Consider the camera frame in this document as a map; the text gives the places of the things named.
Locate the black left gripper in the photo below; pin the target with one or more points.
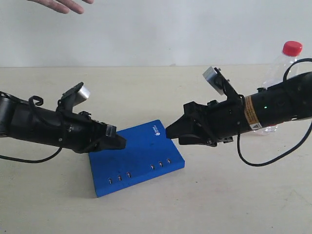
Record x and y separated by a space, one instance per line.
81 134

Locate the blue ring binder notebook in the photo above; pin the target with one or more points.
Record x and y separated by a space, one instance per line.
147 155

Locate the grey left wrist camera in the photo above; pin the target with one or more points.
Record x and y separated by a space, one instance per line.
73 97

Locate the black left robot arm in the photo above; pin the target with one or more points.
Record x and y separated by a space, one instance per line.
29 122

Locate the person's open bare hand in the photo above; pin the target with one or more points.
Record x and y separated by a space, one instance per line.
61 6

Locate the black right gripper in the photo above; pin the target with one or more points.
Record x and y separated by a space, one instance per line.
208 124

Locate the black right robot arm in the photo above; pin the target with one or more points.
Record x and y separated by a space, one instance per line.
286 101

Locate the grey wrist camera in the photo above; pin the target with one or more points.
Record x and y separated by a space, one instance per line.
73 97
214 77

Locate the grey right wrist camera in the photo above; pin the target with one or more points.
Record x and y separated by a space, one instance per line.
214 77

